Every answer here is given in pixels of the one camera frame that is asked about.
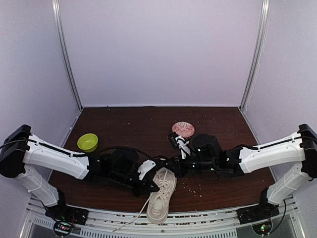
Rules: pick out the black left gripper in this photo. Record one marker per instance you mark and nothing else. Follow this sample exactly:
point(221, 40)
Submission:
point(144, 187)

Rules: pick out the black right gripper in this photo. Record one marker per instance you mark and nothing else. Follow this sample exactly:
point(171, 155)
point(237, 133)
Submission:
point(184, 173)

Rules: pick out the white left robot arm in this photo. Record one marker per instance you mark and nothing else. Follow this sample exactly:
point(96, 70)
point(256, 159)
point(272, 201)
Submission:
point(22, 150)

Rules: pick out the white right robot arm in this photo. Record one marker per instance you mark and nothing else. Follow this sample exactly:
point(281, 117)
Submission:
point(300, 148)

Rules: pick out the red patterned bowl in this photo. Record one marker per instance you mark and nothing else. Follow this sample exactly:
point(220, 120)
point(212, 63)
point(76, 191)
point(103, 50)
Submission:
point(184, 129)

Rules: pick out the lime green bowl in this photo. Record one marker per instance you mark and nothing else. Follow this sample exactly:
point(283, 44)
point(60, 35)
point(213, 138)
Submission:
point(88, 142)

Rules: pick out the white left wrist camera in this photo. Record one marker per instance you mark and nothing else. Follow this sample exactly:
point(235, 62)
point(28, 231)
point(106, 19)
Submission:
point(145, 167)

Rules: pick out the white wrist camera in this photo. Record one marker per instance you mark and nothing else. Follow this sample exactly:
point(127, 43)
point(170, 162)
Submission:
point(145, 167)
point(178, 142)

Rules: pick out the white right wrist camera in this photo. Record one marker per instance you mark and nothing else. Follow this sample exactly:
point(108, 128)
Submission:
point(178, 142)

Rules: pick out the aluminium frame rail left side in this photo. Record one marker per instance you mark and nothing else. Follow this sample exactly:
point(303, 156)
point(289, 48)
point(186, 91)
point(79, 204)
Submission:
point(75, 120)

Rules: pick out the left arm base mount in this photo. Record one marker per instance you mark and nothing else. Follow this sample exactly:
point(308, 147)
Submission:
point(65, 217)

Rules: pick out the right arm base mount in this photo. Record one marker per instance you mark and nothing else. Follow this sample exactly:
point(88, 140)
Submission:
point(259, 216)

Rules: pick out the aluminium front rail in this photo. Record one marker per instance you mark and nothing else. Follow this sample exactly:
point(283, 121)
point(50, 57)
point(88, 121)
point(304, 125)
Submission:
point(154, 220)

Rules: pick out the aluminium frame post back right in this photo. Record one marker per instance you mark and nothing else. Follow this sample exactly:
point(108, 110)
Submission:
point(255, 63)

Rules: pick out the aluminium frame post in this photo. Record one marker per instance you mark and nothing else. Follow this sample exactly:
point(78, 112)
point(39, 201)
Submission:
point(255, 63)
point(64, 52)

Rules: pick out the aluminium frame post back left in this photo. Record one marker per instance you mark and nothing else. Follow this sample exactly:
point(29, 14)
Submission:
point(64, 52)

